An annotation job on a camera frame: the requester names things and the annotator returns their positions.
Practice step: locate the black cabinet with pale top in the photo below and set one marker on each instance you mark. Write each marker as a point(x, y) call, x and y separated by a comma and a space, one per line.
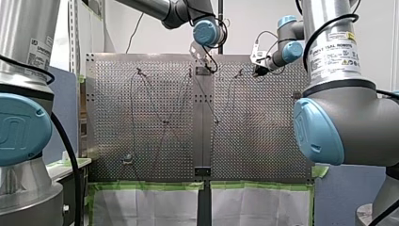
point(70, 188)

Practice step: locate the slotted white metal rail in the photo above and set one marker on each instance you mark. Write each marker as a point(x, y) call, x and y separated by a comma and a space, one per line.
point(74, 34)

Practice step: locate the connector holder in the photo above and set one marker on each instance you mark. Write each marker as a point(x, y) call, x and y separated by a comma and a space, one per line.
point(296, 94)

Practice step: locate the black upright pole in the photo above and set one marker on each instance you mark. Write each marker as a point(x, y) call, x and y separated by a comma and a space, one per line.
point(220, 19)

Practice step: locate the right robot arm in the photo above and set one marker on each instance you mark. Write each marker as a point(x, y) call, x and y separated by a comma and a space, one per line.
point(351, 125)

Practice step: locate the grey board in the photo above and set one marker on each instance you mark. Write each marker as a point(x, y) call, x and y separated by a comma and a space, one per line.
point(342, 194)

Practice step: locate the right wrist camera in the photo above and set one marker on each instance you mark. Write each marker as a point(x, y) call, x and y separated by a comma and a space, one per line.
point(258, 56)

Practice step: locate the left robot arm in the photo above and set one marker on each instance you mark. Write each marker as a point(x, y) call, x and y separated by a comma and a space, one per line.
point(22, 125)

